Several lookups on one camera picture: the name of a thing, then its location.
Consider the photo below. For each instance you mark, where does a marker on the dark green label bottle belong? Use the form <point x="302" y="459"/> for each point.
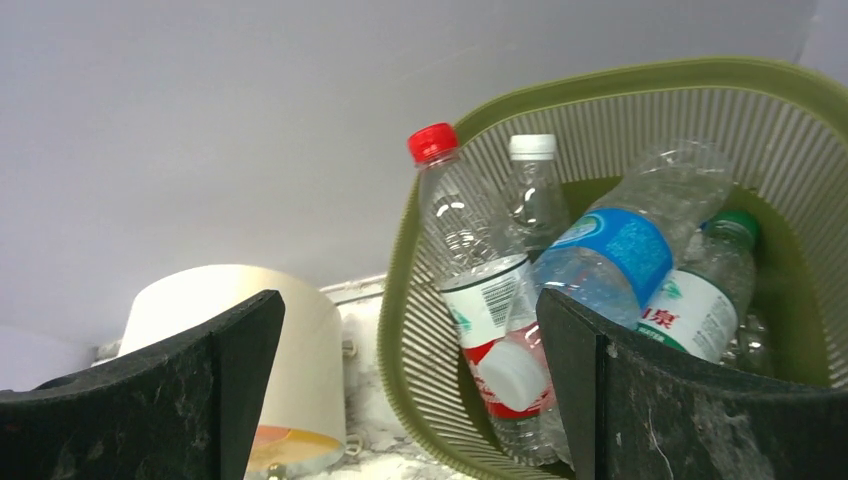
<point x="535" y="197"/>

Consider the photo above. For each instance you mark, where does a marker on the blue label clear bottle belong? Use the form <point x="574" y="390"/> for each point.
<point x="615" y="257"/>

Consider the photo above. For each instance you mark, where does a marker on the green plastic waste bin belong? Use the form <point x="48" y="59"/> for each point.
<point x="784" y="129"/>

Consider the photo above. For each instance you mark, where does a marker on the green label Nongfu bottle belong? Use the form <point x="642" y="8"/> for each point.
<point x="699" y="306"/>

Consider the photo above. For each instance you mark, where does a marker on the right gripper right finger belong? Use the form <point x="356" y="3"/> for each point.
<point x="634" y="408"/>

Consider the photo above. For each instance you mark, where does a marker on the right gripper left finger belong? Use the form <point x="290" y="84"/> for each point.
<point x="186" y="407"/>

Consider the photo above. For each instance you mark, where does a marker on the white label bottle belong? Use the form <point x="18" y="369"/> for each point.
<point x="516" y="373"/>

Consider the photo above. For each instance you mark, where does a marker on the cream round drawer cabinet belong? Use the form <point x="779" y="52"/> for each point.
<point x="302" y="426"/>

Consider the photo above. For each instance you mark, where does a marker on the red label Nongfu bottle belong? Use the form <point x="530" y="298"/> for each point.
<point x="481" y="271"/>

